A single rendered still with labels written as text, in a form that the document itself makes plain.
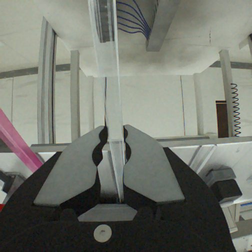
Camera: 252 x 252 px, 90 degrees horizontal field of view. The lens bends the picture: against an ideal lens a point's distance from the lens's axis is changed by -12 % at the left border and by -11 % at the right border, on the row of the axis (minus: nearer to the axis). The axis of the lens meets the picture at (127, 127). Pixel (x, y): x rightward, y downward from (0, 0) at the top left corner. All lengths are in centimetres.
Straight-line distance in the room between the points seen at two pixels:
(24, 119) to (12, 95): 41
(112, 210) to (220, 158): 21
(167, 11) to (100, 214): 48
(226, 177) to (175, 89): 184
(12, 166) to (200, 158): 27
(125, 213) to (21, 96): 227
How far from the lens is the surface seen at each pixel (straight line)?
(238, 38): 72
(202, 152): 20
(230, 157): 25
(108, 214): 30
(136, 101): 189
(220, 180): 26
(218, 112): 65
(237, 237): 62
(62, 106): 206
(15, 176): 28
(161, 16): 45
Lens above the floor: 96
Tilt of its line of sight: 2 degrees down
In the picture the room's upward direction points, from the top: 177 degrees clockwise
